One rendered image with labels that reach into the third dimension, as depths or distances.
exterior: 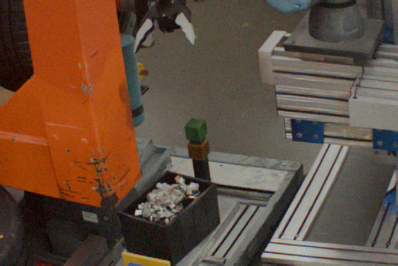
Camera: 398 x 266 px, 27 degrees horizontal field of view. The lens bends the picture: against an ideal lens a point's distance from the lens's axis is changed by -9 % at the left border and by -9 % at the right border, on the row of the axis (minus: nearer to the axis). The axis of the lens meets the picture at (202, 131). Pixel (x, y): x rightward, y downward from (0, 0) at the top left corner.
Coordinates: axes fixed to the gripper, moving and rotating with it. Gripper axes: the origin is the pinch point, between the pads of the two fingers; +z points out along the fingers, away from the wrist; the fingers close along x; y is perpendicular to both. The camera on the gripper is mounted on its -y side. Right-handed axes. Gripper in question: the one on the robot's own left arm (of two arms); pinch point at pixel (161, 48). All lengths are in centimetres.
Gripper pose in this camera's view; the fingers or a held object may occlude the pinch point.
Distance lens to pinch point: 210.3
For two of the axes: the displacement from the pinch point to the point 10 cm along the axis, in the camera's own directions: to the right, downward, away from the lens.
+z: -0.6, 9.2, -3.9
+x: -9.2, 1.0, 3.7
